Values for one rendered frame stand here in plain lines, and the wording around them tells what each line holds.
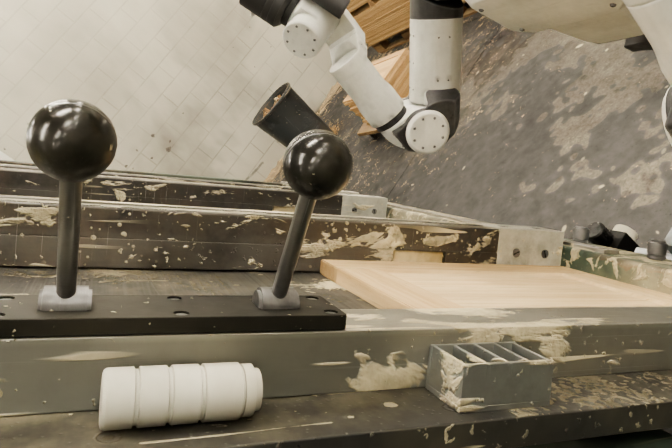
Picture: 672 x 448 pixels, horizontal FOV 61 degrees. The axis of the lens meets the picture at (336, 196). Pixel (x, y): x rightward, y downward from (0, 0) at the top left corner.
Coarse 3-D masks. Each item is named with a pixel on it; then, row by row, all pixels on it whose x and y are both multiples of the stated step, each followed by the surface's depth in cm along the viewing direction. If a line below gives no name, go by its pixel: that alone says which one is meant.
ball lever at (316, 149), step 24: (312, 144) 29; (336, 144) 29; (288, 168) 29; (312, 168) 29; (336, 168) 29; (312, 192) 29; (336, 192) 30; (288, 240) 33; (288, 264) 33; (264, 288) 35; (288, 288) 35
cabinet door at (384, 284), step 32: (352, 288) 64; (384, 288) 59; (416, 288) 60; (448, 288) 64; (480, 288) 65; (512, 288) 67; (544, 288) 69; (576, 288) 72; (608, 288) 73; (640, 288) 75
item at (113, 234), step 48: (0, 240) 59; (48, 240) 61; (96, 240) 63; (144, 240) 65; (192, 240) 67; (240, 240) 69; (336, 240) 74; (384, 240) 77; (432, 240) 79; (480, 240) 83; (528, 240) 86
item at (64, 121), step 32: (32, 128) 24; (64, 128) 24; (96, 128) 25; (32, 160) 25; (64, 160) 24; (96, 160) 25; (64, 192) 27; (64, 224) 28; (64, 256) 29; (64, 288) 30
